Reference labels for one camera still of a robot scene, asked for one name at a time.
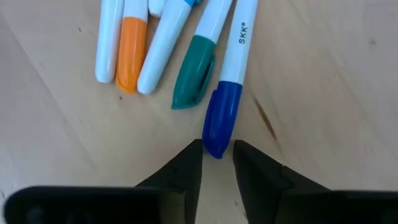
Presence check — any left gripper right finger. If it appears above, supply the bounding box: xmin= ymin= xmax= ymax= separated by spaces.
xmin=232 ymin=139 xmax=398 ymax=224

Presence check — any yellow cap pen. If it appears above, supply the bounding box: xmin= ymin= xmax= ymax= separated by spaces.
xmin=94 ymin=0 xmax=126 ymax=85

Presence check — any teal green cap pen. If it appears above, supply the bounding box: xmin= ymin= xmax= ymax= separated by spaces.
xmin=170 ymin=0 xmax=234 ymax=111

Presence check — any orange cap pen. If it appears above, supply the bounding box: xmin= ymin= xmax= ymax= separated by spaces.
xmin=115 ymin=0 xmax=149 ymax=95

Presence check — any dark blue cap pen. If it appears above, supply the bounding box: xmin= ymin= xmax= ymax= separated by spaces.
xmin=201 ymin=0 xmax=259 ymax=160

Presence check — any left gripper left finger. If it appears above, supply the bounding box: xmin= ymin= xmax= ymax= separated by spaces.
xmin=3 ymin=138 xmax=204 ymax=224

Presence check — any light blue cap pen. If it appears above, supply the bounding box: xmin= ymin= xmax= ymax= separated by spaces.
xmin=137 ymin=0 xmax=203 ymax=96

